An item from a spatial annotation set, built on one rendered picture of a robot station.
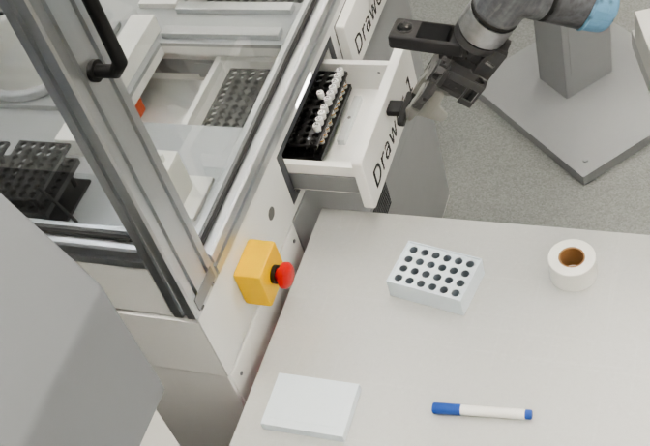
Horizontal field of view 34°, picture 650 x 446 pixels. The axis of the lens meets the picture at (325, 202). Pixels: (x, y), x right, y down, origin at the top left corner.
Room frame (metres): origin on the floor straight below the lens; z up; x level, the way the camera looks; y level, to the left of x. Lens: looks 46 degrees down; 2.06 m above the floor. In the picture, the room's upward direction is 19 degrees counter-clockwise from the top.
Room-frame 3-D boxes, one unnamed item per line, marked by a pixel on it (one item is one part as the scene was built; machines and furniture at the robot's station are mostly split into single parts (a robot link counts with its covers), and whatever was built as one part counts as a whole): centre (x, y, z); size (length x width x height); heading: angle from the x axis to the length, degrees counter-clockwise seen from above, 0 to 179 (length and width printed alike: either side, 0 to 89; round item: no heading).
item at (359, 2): (1.61, -0.20, 0.87); 0.29 x 0.02 x 0.11; 149
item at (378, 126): (1.28, -0.14, 0.87); 0.29 x 0.02 x 0.11; 149
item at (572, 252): (0.95, -0.32, 0.78); 0.07 x 0.07 x 0.04
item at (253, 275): (1.05, 0.12, 0.88); 0.07 x 0.05 x 0.07; 149
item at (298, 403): (0.87, 0.11, 0.77); 0.13 x 0.09 x 0.02; 59
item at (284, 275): (1.04, 0.09, 0.88); 0.04 x 0.03 x 0.04; 149
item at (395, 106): (1.27, -0.16, 0.91); 0.07 x 0.04 x 0.01; 149
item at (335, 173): (1.39, 0.04, 0.86); 0.40 x 0.26 x 0.06; 59
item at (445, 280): (1.02, -0.12, 0.78); 0.12 x 0.08 x 0.04; 48
